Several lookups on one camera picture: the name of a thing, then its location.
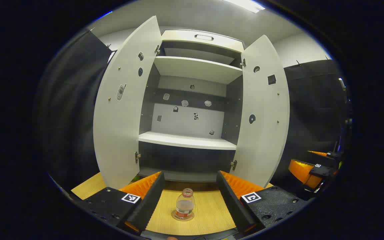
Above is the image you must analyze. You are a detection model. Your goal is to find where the clear bottle with red label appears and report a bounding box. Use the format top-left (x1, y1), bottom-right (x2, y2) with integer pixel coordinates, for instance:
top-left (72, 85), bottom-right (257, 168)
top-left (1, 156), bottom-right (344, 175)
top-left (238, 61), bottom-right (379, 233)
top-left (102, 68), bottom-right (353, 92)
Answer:
top-left (175, 188), bottom-right (196, 220)

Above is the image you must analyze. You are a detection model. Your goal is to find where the white cabinet door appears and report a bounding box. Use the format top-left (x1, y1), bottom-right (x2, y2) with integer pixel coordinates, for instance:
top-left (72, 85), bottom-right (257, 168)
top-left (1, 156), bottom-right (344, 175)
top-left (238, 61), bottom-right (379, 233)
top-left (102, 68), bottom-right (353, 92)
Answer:
top-left (233, 35), bottom-right (291, 188)
top-left (93, 15), bottom-right (163, 190)

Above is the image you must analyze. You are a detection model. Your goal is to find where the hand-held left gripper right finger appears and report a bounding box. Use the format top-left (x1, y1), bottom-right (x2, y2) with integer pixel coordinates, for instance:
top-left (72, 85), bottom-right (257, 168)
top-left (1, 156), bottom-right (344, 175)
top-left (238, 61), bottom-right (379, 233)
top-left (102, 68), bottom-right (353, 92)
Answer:
top-left (216, 170), bottom-right (311, 235)

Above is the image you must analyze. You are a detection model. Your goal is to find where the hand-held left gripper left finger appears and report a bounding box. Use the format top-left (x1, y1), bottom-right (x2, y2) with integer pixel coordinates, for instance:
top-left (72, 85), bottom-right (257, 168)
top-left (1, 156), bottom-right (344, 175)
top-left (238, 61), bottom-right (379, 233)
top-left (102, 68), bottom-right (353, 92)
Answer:
top-left (78, 171), bottom-right (166, 234)

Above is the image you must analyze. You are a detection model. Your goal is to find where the round wooden coaster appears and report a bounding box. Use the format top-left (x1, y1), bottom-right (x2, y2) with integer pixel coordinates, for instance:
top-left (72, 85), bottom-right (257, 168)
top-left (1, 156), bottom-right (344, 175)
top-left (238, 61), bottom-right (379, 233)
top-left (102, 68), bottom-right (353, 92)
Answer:
top-left (171, 210), bottom-right (195, 222)

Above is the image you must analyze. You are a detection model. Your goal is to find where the white cabinet shelf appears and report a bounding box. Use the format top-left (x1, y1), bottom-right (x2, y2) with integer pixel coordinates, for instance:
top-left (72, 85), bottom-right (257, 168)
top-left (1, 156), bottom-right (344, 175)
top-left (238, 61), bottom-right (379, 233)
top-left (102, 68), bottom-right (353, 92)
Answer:
top-left (154, 56), bottom-right (243, 84)
top-left (139, 131), bottom-right (237, 150)

